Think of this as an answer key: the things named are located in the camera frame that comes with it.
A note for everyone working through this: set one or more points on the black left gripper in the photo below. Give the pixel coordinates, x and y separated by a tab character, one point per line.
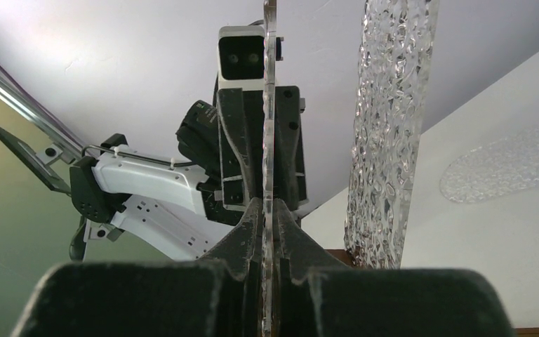
226	142

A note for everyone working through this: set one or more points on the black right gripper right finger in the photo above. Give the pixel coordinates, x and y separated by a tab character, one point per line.
321	296

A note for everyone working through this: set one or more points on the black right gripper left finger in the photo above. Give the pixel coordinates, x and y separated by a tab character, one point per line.
203	297

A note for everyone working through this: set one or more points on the clear textured acrylic holder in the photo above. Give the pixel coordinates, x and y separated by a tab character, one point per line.
394	68

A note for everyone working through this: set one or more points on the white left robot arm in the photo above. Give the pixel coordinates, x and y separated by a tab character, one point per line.
130	192

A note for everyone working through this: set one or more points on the brown oval wooden tray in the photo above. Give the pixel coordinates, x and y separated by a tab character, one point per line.
347	259

